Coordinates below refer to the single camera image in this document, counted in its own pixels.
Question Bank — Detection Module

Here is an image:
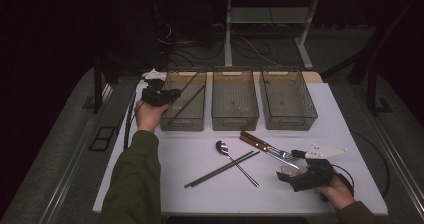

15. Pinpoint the metal floor rail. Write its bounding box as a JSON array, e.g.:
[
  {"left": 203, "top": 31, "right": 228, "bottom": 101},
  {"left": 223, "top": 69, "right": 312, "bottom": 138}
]
[
  {"left": 361, "top": 109, "right": 424, "bottom": 215},
  {"left": 38, "top": 83, "right": 114, "bottom": 224}
]

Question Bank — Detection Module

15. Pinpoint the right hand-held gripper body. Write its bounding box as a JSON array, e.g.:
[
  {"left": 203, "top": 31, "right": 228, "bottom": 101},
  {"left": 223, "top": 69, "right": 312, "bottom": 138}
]
[{"left": 289, "top": 143, "right": 348, "bottom": 193}]

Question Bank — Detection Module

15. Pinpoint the tangle of floor cables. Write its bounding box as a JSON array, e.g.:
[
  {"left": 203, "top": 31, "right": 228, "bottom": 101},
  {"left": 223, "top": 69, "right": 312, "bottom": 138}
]
[{"left": 156, "top": 20, "right": 301, "bottom": 68}]

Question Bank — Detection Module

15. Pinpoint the long black floor cable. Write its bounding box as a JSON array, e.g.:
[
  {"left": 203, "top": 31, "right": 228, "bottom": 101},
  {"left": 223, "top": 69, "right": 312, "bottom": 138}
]
[{"left": 350, "top": 129, "right": 391, "bottom": 199}]

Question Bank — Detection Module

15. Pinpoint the wooden-handled table knife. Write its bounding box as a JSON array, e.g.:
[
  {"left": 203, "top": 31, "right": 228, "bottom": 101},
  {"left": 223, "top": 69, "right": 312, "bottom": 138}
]
[{"left": 238, "top": 134, "right": 300, "bottom": 170}]

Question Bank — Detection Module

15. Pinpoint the black chopstick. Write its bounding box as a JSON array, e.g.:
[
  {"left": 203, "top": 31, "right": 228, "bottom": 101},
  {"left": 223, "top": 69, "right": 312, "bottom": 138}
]
[
  {"left": 184, "top": 150, "right": 255, "bottom": 189},
  {"left": 188, "top": 150, "right": 261, "bottom": 188}
]

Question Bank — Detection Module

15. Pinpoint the person's left hand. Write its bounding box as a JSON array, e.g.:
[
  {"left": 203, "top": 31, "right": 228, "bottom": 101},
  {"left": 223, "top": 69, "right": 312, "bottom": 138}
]
[{"left": 134, "top": 100, "right": 172, "bottom": 133}]

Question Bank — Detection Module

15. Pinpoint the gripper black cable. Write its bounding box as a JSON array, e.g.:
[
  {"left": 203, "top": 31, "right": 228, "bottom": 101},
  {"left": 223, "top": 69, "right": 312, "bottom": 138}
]
[
  {"left": 332, "top": 163, "right": 356, "bottom": 202},
  {"left": 122, "top": 89, "right": 148, "bottom": 152}
]

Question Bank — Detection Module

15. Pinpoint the clear grey storage bin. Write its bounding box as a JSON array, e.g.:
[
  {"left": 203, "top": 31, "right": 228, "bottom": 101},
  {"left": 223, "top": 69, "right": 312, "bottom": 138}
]
[
  {"left": 210, "top": 66, "right": 260, "bottom": 132},
  {"left": 159, "top": 67, "right": 208, "bottom": 132},
  {"left": 259, "top": 66, "right": 319, "bottom": 132}
]

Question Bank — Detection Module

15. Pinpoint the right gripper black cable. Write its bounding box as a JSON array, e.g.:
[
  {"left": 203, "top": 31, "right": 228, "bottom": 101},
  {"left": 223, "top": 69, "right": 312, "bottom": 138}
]
[{"left": 332, "top": 163, "right": 356, "bottom": 202}]

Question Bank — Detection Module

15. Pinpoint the black metal stand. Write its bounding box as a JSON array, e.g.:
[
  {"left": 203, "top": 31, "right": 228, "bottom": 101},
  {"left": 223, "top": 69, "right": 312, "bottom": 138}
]
[
  {"left": 93, "top": 55, "right": 105, "bottom": 115},
  {"left": 346, "top": 3, "right": 394, "bottom": 116}
]

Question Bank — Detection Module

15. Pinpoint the person's right hand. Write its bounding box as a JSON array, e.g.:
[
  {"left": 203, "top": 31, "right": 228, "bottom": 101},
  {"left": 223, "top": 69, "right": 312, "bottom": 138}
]
[{"left": 314, "top": 173, "right": 356, "bottom": 212}]

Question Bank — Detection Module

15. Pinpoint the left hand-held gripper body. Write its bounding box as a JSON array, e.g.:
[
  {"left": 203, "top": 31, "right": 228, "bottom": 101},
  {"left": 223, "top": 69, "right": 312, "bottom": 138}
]
[{"left": 141, "top": 68, "right": 174, "bottom": 107}]

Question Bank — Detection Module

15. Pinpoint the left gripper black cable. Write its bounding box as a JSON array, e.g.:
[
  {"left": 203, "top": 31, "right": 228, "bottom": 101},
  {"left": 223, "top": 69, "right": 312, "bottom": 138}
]
[{"left": 122, "top": 89, "right": 148, "bottom": 152}]

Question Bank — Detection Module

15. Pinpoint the metal spoon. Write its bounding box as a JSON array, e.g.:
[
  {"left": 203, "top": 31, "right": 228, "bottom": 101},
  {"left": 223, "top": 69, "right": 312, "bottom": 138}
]
[{"left": 215, "top": 140, "right": 260, "bottom": 188}]

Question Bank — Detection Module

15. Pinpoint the white desk with metal frame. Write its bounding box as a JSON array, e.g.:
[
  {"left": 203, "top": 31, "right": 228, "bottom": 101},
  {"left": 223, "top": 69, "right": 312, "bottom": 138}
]
[{"left": 212, "top": 0, "right": 369, "bottom": 70}]

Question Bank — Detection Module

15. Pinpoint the black floor frame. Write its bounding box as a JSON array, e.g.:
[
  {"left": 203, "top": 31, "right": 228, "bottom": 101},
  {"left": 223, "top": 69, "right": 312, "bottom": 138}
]
[{"left": 88, "top": 126, "right": 117, "bottom": 152}]

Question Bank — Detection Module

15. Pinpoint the wooden-handled fork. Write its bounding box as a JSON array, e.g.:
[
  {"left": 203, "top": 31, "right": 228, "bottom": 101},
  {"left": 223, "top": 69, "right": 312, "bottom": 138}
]
[{"left": 240, "top": 130, "right": 302, "bottom": 161}]

